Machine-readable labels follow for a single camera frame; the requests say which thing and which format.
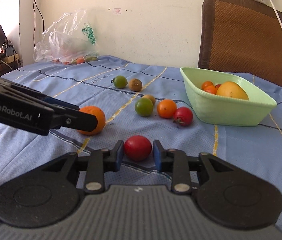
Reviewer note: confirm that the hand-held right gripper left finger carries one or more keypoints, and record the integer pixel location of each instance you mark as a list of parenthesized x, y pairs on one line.
[(118, 156)]

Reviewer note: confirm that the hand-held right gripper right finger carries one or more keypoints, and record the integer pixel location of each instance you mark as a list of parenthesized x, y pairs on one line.
[(156, 156)]

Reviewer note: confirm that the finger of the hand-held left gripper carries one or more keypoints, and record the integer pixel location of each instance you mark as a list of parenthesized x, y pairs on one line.
[(81, 121), (51, 100)]

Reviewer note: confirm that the large orange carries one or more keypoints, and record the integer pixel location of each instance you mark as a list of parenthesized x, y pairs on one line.
[(99, 116)]

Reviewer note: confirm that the smooth red tomato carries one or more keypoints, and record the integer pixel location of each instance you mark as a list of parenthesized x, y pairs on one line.
[(137, 148)]

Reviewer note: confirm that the red tomato with stem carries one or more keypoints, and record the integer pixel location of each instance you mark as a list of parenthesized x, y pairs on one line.
[(183, 115)]

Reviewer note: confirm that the medium orange tomato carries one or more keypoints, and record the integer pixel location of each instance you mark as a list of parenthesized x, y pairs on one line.
[(166, 108)]

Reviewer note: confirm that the green round fruit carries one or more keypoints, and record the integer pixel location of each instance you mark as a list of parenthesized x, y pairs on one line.
[(144, 107), (120, 82)]

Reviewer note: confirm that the brown round fruit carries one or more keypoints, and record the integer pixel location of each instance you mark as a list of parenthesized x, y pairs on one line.
[(134, 85), (150, 98)]

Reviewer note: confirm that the light green plastic bowl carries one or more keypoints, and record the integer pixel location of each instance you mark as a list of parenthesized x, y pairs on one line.
[(226, 112)]

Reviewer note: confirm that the small orange bagged fruit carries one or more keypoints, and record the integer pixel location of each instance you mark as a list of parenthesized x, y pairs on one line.
[(80, 60)]

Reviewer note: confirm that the yellow wooden box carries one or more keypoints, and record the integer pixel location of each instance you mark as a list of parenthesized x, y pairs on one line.
[(9, 59)]

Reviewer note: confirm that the green vegetable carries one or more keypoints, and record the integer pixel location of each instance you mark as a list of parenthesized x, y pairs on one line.
[(91, 58)]

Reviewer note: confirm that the black power adapter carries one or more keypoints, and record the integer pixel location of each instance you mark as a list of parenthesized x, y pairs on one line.
[(10, 51)]

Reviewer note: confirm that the clear plastic bag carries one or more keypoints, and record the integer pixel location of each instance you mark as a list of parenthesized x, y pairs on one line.
[(63, 37)]

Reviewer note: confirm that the blue checked tablecloth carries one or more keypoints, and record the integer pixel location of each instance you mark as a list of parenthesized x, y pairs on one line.
[(231, 155)]

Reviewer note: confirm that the small orange tomato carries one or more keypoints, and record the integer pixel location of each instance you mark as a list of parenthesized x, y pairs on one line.
[(206, 84), (210, 90)]

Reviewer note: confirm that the small red tomato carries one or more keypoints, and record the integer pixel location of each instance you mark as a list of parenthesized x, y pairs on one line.
[(217, 86)]

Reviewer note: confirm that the yellow mango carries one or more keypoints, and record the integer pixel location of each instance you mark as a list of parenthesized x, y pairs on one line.
[(232, 91)]

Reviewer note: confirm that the brown woven chair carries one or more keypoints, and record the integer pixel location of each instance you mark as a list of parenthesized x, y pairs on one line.
[(243, 35)]

